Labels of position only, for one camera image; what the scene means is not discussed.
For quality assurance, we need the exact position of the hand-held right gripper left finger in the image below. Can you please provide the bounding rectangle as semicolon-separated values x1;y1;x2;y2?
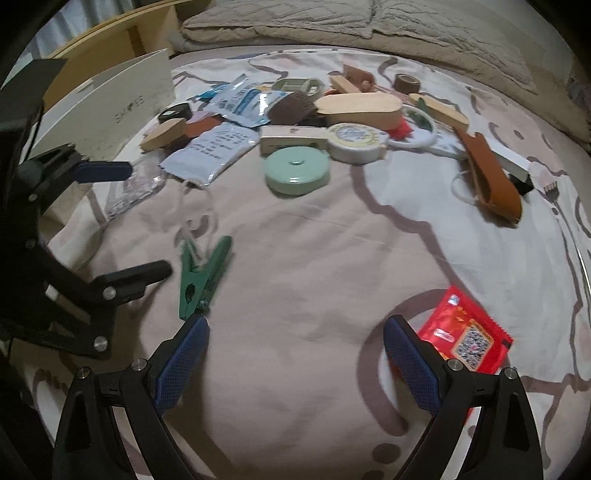
52;315;211;480

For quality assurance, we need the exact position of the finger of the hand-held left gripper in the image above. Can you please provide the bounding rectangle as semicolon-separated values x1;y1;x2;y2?
21;143;134;215
46;259;172;360

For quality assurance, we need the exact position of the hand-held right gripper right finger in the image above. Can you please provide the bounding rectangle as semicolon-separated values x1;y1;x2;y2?
383;315;543;480

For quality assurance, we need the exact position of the clear nail case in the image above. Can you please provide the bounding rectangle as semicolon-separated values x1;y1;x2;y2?
104;157;167;220

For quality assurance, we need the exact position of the red sachet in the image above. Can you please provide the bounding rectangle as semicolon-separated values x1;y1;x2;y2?
390;285;514;374

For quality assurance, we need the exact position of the white cardboard box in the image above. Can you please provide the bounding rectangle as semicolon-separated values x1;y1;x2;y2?
23;48;176;222

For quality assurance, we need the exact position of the small wooden oval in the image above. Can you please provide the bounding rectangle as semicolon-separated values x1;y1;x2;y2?
139;117;188;152

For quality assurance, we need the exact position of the black round compact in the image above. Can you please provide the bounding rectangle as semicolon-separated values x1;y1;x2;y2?
158;104;191;124

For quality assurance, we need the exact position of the brown leather patch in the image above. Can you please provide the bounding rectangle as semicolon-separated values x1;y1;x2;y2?
173;115;222;151

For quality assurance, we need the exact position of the white printed sachet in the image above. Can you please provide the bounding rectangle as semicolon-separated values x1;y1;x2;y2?
159;122;259;188

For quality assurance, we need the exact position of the grey curtain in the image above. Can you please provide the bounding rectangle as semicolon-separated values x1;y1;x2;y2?
28;0;153;61

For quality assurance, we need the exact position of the wooden shelf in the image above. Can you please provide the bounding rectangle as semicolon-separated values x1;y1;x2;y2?
41;0;218;116

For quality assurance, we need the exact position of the silver blue sachet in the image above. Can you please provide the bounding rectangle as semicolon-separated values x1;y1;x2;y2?
203;74;252;116
226;88;287;127

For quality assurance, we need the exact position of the cartoon printed blanket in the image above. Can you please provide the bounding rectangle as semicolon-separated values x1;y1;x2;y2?
28;48;591;480

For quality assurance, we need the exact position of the cream rectangular block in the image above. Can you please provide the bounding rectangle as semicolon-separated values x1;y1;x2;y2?
259;124;331;155

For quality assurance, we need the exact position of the mint tape measure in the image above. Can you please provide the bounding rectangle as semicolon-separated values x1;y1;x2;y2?
264;147;331;197

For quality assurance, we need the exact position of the brown leather case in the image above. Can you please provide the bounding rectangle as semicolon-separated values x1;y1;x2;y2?
455;127;523;224

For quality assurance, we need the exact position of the white plastic hoop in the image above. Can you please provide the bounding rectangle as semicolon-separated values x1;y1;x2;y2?
388;104;467;160

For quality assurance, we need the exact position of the small white box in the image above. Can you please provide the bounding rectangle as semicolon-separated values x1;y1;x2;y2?
485;141;539;178

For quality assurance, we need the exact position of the green metal tin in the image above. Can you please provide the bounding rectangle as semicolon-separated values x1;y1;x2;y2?
272;77;325;97

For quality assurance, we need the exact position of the grey textured pillow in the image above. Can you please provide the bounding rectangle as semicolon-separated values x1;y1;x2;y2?
180;0;382;44
372;0;539;95

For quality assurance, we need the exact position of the round cream tin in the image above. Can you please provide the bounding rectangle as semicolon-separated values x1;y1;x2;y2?
327;122;391;164

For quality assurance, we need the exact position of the wooden block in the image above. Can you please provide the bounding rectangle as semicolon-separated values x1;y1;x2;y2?
329;75;363;95

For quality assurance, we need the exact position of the wooden brush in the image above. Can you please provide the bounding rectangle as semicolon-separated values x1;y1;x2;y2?
409;92;470;132

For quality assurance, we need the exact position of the large wooden oval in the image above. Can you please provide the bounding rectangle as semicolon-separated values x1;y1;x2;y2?
315;92;403;134

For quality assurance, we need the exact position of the brown leather tab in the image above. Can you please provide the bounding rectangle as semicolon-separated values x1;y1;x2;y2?
342;65;377;90

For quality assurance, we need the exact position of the beige fleece blanket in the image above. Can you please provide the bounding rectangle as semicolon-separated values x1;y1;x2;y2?
508;41;591;153

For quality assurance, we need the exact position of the large white ring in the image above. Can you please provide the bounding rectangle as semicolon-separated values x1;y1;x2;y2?
174;179;219;245

